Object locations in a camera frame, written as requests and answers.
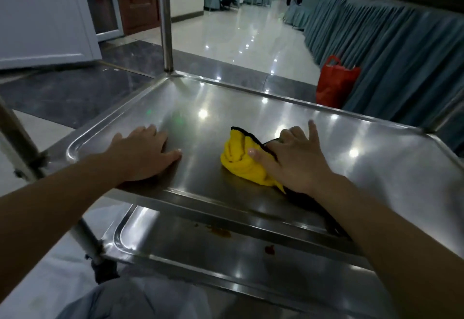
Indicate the person's left little finger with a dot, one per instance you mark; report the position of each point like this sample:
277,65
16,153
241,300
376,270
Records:
116,138

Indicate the white door panel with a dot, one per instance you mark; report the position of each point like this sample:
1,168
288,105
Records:
40,14

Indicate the stainless steel service cart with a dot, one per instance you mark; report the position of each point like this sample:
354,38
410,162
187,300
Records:
224,242

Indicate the person's left middle finger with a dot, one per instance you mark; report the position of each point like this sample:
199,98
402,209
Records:
151,130

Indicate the person's right forearm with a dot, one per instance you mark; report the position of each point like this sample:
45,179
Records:
395,257

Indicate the person's left forearm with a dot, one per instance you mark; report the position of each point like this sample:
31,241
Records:
47,217

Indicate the person's right thumb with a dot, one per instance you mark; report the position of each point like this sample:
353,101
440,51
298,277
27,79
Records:
261,161

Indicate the blue-grey pleated table skirt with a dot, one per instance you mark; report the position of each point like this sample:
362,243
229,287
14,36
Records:
395,61

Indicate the person's grey trouser leg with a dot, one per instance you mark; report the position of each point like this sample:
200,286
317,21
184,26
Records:
145,300

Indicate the yellow microfibre cloth black trim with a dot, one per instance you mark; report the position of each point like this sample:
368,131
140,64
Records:
239,163

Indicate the red shopping bag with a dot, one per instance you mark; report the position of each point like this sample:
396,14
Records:
335,83

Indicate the white framed glass door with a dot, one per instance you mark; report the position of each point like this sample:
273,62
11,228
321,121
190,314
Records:
105,3

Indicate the person's left hand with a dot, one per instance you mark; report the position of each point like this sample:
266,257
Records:
139,157

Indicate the person's right hand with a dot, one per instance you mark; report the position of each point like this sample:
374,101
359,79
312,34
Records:
299,166

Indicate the black cart caster wheel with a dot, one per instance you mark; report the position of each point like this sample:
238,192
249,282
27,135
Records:
105,270

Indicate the person's left thumb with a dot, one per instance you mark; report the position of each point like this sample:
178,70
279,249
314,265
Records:
170,158

